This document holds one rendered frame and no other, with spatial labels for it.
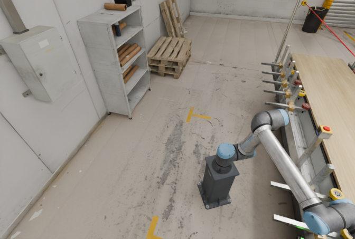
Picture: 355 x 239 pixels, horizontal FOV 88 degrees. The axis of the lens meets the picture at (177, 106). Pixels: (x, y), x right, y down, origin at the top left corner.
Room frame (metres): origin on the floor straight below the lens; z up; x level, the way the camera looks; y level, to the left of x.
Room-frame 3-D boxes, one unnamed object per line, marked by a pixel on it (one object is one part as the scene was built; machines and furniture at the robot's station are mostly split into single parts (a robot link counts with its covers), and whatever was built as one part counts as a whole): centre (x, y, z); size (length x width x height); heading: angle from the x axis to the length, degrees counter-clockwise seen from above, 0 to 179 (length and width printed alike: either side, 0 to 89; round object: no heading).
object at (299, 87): (1.62, -1.30, 0.88); 0.04 x 0.04 x 0.48; 73
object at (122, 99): (2.71, 0.87, 0.78); 0.90 x 0.45 x 1.55; 164
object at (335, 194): (0.58, -1.13, 0.85); 0.08 x 0.08 x 0.11
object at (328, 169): (0.66, -1.01, 0.90); 0.04 x 0.04 x 0.48; 73
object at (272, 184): (0.64, -0.94, 0.81); 0.44 x 0.03 x 0.04; 73
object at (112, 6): (2.81, 0.85, 1.59); 0.30 x 0.08 x 0.08; 74
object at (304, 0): (2.86, -1.71, 1.20); 0.15 x 0.12 x 1.00; 163
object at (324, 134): (0.91, -1.08, 1.18); 0.07 x 0.07 x 0.08; 73
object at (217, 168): (0.99, -0.43, 0.65); 0.19 x 0.19 x 0.10
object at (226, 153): (0.99, -0.44, 0.79); 0.17 x 0.15 x 0.18; 102
